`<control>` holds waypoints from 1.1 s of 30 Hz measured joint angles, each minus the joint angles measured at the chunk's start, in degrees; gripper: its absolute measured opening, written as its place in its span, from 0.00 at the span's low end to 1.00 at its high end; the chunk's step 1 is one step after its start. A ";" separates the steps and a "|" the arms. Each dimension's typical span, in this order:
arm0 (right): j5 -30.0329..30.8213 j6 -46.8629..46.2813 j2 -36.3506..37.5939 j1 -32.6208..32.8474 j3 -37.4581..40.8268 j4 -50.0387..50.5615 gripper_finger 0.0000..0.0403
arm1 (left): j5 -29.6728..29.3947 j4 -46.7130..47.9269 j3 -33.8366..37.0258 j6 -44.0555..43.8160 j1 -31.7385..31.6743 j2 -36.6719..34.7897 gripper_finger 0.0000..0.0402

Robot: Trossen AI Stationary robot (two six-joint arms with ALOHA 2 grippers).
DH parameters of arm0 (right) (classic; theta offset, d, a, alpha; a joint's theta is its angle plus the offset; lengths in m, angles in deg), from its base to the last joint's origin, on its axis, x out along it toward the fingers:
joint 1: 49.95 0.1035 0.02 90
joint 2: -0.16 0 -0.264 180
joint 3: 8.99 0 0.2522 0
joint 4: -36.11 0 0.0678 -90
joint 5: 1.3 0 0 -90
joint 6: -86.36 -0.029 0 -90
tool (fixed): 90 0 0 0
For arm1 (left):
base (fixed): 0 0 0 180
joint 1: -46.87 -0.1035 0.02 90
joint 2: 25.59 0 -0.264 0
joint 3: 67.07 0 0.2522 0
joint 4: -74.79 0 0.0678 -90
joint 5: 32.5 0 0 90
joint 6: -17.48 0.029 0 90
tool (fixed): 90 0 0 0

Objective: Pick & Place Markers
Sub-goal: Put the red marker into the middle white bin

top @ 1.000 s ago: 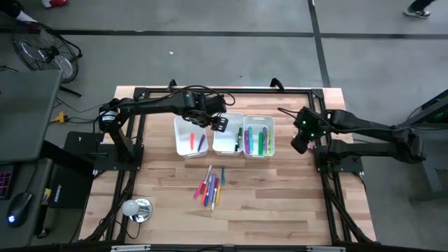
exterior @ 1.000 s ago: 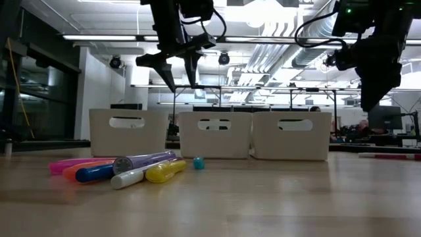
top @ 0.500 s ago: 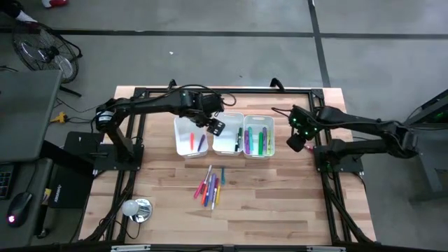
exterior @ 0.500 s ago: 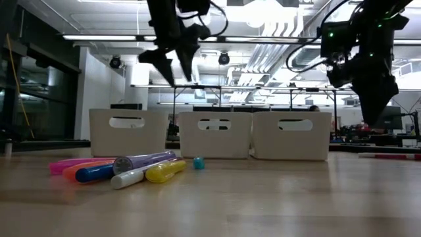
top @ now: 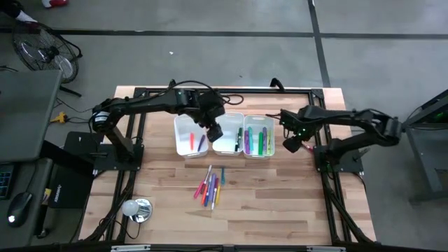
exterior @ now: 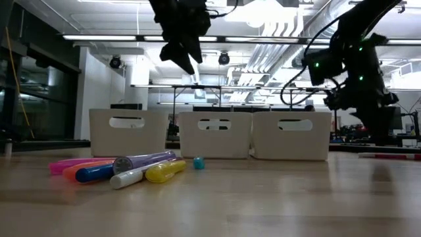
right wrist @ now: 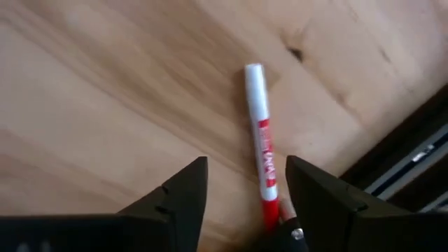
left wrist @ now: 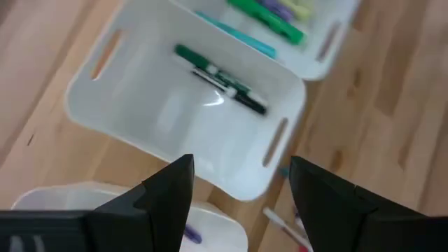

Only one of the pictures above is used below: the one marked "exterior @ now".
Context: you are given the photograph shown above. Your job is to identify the blue Expo marker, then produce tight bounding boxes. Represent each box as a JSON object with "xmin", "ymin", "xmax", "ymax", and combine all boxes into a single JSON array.
[{"xmin": 74, "ymin": 163, "xmax": 115, "ymax": 184}]

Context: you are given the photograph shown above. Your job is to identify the maroon white marker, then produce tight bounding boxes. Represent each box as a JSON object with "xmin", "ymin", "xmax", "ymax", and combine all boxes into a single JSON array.
[{"xmin": 109, "ymin": 156, "xmax": 184, "ymax": 190}]

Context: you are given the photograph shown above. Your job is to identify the black camera cable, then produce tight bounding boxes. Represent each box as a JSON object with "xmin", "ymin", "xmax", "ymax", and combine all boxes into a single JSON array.
[{"xmin": 279, "ymin": 14, "xmax": 341, "ymax": 107}]

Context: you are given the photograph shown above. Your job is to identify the yellow highlighter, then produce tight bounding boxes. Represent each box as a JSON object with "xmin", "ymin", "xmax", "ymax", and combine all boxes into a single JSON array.
[{"xmin": 145, "ymin": 159, "xmax": 187, "ymax": 184}]

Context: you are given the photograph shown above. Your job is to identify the overhead light bar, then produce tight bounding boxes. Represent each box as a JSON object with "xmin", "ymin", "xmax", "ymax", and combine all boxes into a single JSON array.
[{"xmin": 62, "ymin": 34, "xmax": 421, "ymax": 45}]

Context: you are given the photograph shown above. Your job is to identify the black framed glass partition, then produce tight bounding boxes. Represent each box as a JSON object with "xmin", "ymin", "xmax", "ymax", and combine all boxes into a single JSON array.
[{"xmin": 0, "ymin": 32, "xmax": 82, "ymax": 143}]

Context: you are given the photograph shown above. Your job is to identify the teal-blue marker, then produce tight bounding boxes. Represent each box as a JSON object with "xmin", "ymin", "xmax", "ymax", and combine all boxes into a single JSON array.
[{"xmin": 192, "ymin": 156, "xmax": 206, "ymax": 171}]

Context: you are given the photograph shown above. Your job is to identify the yellow pole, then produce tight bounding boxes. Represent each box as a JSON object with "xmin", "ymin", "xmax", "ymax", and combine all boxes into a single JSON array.
[{"xmin": 5, "ymin": 26, "xmax": 36, "ymax": 139}]

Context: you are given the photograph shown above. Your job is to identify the white plastic bin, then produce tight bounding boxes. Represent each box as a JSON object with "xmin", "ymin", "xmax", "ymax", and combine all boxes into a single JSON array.
[
  {"xmin": 178, "ymin": 111, "xmax": 253, "ymax": 160},
  {"xmin": 251, "ymin": 111, "xmax": 333, "ymax": 161},
  {"xmin": 88, "ymin": 108, "xmax": 170, "ymax": 158}
]

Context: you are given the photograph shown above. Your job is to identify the black background rig frame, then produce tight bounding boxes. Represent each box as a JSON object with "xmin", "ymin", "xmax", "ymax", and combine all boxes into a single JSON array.
[{"xmin": 130, "ymin": 84, "xmax": 339, "ymax": 113}]

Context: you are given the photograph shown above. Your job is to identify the pink highlighter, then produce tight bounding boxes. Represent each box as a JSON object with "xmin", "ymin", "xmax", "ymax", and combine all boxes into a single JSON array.
[{"xmin": 48, "ymin": 157, "xmax": 116, "ymax": 176}]

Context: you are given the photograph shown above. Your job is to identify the black screen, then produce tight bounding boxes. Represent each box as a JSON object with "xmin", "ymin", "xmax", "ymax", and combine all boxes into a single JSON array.
[{"xmin": 110, "ymin": 103, "xmax": 143, "ymax": 111}]

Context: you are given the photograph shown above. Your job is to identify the orange highlighter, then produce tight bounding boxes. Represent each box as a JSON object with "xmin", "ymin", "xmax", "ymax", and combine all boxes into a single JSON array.
[{"xmin": 62, "ymin": 159, "xmax": 116, "ymax": 181}]

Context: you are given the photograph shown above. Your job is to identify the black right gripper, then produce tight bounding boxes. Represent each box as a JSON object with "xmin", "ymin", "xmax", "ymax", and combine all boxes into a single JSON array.
[{"xmin": 324, "ymin": 88, "xmax": 399, "ymax": 145}]

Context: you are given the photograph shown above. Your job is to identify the lavender Sharpie highlighter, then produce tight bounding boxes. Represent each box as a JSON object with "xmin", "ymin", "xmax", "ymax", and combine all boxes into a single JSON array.
[{"xmin": 112, "ymin": 150, "xmax": 177, "ymax": 175}]

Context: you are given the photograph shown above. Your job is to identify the red Expo marker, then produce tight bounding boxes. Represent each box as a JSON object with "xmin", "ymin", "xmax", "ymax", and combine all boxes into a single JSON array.
[{"xmin": 357, "ymin": 151, "xmax": 421, "ymax": 161}]

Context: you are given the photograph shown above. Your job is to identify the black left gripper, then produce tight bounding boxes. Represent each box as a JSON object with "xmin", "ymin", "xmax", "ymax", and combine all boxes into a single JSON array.
[{"xmin": 148, "ymin": 0, "xmax": 212, "ymax": 76}]

